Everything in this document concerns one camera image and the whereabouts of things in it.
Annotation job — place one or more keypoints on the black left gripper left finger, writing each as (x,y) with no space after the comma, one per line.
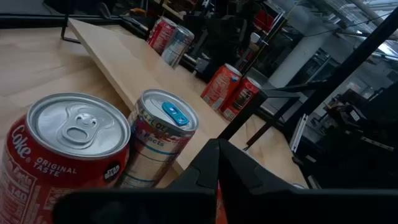
(140,205)

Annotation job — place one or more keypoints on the light wooden board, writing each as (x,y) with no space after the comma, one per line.
(130,68)

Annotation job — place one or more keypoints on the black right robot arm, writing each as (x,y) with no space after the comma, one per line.
(224,40)

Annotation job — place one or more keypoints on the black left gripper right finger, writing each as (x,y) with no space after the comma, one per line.
(295,205)

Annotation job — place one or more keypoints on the red Coke original can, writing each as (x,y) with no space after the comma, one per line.
(46,168)
(160,35)

